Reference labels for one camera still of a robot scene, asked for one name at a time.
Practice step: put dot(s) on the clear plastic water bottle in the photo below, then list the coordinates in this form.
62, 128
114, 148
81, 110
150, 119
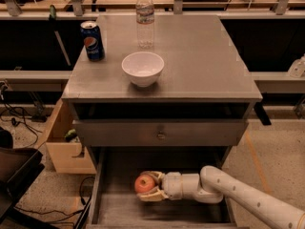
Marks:
145, 23

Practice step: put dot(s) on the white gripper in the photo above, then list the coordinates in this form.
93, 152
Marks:
172, 185

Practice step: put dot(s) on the grey drawer cabinet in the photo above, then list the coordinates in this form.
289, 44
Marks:
204, 78

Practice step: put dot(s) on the blue pepsi can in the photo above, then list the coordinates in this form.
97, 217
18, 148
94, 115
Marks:
92, 40

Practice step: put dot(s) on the open grey middle drawer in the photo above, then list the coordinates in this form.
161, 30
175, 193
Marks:
114, 204

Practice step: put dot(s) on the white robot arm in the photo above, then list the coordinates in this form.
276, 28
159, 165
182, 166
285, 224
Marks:
211, 185

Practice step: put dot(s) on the light wooden box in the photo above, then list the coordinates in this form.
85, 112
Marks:
67, 157

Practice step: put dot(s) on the closed grey top drawer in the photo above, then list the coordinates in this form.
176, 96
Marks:
160, 133

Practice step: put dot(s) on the red apple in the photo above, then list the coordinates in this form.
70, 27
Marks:
143, 184

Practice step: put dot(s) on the white ceramic bowl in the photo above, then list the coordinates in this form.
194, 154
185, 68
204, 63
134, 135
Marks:
143, 68

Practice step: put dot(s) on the black equipment left corner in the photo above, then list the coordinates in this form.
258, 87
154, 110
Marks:
18, 170

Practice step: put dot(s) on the green handled tool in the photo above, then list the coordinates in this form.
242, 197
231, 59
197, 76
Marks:
52, 19

